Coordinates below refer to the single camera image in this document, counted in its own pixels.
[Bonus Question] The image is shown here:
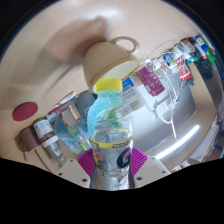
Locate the glass bottle orange cap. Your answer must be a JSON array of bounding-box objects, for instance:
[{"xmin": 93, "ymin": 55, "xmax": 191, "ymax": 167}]
[{"xmin": 46, "ymin": 91, "xmax": 83, "ymax": 134}]

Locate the cream ceramic mug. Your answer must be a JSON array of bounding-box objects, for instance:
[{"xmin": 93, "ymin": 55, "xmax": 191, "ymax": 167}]
[{"xmin": 82, "ymin": 35, "xmax": 141, "ymax": 93}]

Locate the clear drink bottle yellow cap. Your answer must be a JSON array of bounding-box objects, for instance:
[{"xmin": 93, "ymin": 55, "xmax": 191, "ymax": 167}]
[{"xmin": 87, "ymin": 77, "xmax": 135, "ymax": 191}]

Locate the magenta carton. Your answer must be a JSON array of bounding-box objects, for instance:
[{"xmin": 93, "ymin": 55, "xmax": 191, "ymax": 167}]
[{"xmin": 135, "ymin": 64, "xmax": 167, "ymax": 98}]

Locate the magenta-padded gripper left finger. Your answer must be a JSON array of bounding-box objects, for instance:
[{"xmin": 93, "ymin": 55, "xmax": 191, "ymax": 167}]
[{"xmin": 56, "ymin": 148, "xmax": 98, "ymax": 190}]

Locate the flat round red coaster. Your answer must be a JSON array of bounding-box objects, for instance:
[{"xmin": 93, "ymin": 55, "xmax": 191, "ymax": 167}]
[{"xmin": 12, "ymin": 101, "xmax": 39, "ymax": 122}]

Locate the small white bottle blue cap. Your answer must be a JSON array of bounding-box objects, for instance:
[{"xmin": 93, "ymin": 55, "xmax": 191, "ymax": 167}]
[{"xmin": 193, "ymin": 33, "xmax": 209, "ymax": 51}]

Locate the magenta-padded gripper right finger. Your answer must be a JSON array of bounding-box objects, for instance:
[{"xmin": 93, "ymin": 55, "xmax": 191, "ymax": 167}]
[{"xmin": 129, "ymin": 146, "xmax": 172, "ymax": 189}]

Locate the small green bottle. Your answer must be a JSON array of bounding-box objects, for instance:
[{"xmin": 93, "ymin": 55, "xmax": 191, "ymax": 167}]
[{"xmin": 206, "ymin": 49, "xmax": 218, "ymax": 66}]

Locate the white blue box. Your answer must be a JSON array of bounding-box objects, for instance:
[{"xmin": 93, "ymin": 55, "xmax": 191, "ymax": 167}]
[{"xmin": 121, "ymin": 77, "xmax": 143, "ymax": 104}]

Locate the white wall socket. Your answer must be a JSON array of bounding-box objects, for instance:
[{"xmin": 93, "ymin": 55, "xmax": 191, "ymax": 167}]
[{"xmin": 153, "ymin": 99, "xmax": 171, "ymax": 116}]

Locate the red white can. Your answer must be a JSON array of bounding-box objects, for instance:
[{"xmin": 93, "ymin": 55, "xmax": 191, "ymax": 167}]
[{"xmin": 175, "ymin": 54, "xmax": 194, "ymax": 82}]

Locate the brown jar white lid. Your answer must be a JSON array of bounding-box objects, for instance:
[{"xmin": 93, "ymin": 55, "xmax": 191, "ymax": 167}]
[{"xmin": 32, "ymin": 116, "xmax": 60, "ymax": 148}]

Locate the white charging cable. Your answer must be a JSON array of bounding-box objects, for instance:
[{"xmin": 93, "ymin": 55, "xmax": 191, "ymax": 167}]
[{"xmin": 143, "ymin": 41, "xmax": 179, "ymax": 139}]

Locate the light blue plastic bag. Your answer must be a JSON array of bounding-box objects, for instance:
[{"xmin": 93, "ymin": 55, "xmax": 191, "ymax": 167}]
[{"xmin": 86, "ymin": 94, "xmax": 121, "ymax": 135}]

